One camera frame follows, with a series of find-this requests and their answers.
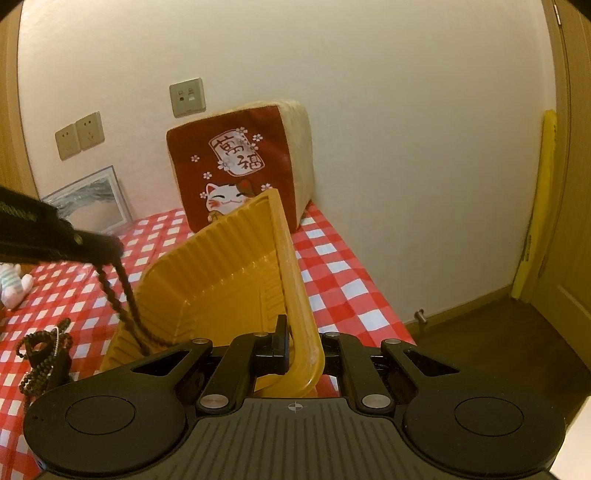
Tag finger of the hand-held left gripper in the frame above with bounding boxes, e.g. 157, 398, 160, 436
0, 185, 61, 229
0, 215, 124, 267

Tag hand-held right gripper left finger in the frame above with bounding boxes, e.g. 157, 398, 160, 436
131, 316, 291, 414

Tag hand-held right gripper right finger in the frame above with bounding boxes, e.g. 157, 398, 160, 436
318, 330, 462, 409

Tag braided brown cord necklace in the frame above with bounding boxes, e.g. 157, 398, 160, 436
95, 258, 185, 356

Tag yellow plastic tray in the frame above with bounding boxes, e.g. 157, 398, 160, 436
99, 187, 326, 398

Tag framed sand picture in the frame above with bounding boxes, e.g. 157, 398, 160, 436
41, 165, 134, 234

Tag wooden door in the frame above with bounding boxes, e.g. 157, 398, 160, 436
531, 0, 591, 425
0, 14, 40, 199

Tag red checkered tablecloth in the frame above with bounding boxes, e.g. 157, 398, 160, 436
0, 200, 416, 462

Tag white rabbit plush toy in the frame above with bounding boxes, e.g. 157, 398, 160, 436
0, 263, 34, 309

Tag wooden baseboard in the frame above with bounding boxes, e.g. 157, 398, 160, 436
399, 282, 515, 326

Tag cat print cushion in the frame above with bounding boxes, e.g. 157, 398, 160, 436
166, 98, 315, 233

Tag yellow foam strip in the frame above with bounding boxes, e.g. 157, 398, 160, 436
510, 108, 558, 301

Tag beige wall socket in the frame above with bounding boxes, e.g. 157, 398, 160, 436
75, 111, 105, 151
169, 78, 205, 117
54, 124, 81, 161

